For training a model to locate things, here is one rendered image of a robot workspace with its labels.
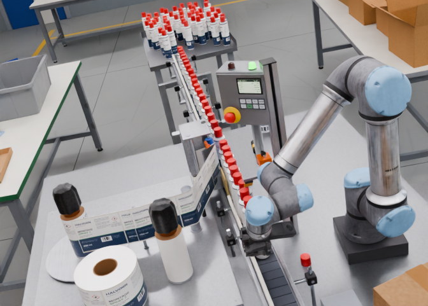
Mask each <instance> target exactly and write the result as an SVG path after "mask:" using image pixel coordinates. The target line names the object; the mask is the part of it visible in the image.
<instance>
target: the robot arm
mask: <svg viewBox="0 0 428 306"><path fill-rule="evenodd" d="M323 89H324V90H323V91H322V93H321V94H320V95H319V97H318V98H317V100H316V101H315V102H314V104H313V105H312V107H311V108H310V110H309V111H308V112H307V114H306V115H305V116H304V118H303V119H302V120H301V122H300V123H299V125H298V126H297V127H296V129H295V131H293V133H292V135H291V136H290V137H289V139H288V140H287V142H286V143H285V144H284V145H283V147H282V148H281V150H280V151H279V152H278V154H277V155H276V156H275V158H274V159H273V161H272V162H266V163H265V164H263V165H261V166H260V167H259V169H258V171H257V178H258V180H259V181H260V184H261V186H262V187H263V188H264V189H265V190H266V191H267V192H268V193H269V195H270V196H269V197H265V196H255V197H252V198H251V199H250V200H249V201H248V203H247V205H246V209H245V218H246V226H245V227H242V228H241V230H240V231H239V236H240V237H241V238H240V240H241V241H242V246H243V250H244V253H246V257H247V256H251V257H253V256H259V255H263V256H269V255H271V241H270V240H273V239H283V238H289V237H293V236H295V235H296V233H297V232H296V230H295V228H294V225H293V223H292V222H291V221H283V222H279V221H282V220H284V219H287V218H289V217H291V216H294V215H296V214H299V213H302V212H303V211H305V210H307V209H310V208H312V207H313V204H314V199H313V195H312V193H311V191H310V189H309V187H308V186H307V185H306V184H304V183H301V184H297V185H294V183H293V182H292V181H291V180H290V179H291V177H292V176H293V175H294V174H295V172H296V171H297V169H298V168H299V167H300V165H301V164H302V163H303V162H304V160H305V159H306V157H307V156H308V155H309V153H310V152H311V150H312V149H313V148H314V147H315V145H316V144H317V142H318V141H319V140H320V138H321V137H322V136H323V134H324V133H325V131H326V130H327V129H328V128H329V126H330V125H331V123H332V122H333V121H334V119H335V118H336V117H337V115H338V114H339V112H340V111H341V110H342V109H343V107H344V106H345V105H347V104H351V102H352V101H353V100H354V99H355V98H356V99H357V101H358V109H359V116H360V117H361V118H362V119H363V120H365V123H366V138H367V153H368V161H369V167H362V168H358V169H354V170H351V171H350V172H348V173H347V174H346V176H345V177H344V184H343V186H344V187H345V201H346V214H345V218H344V220H343V233H344V234H345V236H346V237H347V238H348V239H349V240H351V241H353V242H356V243H359V244H373V243H376V242H379V241H381V240H383V239H384V238H385V237H397V236H399V235H402V234H403V233H404V232H406V231H407V230H408V229H409V228H410V227H411V226H412V224H413V223H414V221H415V216H416V215H415V211H414V210H413V208H412V207H411V206H409V205H408V202H407V191H406V188H405V187H404V186H403V185H401V170H400V156H399V129H398V118H399V117H400V116H401V115H402V114H403V110H404V109H405V108H406V106H407V105H406V104H407V102H409V101H410V99H411V84H410V81H409V79H408V78H407V77H406V76H405V75H404V74H403V73H402V72H401V71H399V70H398V69H396V68H394V67H392V66H388V65H386V64H384V63H383V62H380V61H379V60H376V59H375V58H373V57H370V56H367V55H358V56H355V57H352V58H350V59H348V60H346V61H344V62H343V63H342V64H341V65H339V66H338V67H337V68H336V69H335V70H334V71H333V72H332V73H331V75H330V76H329V77H328V78H327V80H326V81H325V83H324V84H323Z"/></svg>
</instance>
